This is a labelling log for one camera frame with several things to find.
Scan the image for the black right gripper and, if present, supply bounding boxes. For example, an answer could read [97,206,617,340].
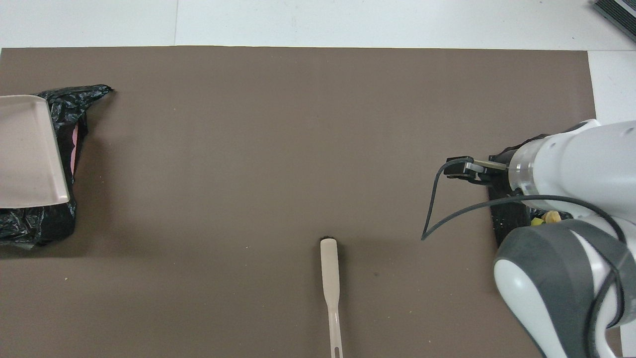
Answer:
[444,155,511,187]

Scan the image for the beige hand brush black bristles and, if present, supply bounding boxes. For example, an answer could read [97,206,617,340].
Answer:
[319,237,344,358]

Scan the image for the beige plastic dustpan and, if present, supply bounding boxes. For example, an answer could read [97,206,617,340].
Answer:
[0,94,71,209]

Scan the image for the black plastic trash bag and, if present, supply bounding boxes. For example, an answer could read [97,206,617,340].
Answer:
[488,133,552,248]
[0,84,114,249]

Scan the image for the pink plastic bin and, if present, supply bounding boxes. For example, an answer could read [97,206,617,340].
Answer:
[71,124,80,175]

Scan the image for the brown table mat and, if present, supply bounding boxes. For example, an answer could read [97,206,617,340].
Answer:
[0,46,623,358]

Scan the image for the dark grey ribbed object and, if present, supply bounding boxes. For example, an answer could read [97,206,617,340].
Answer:
[592,0,636,43]

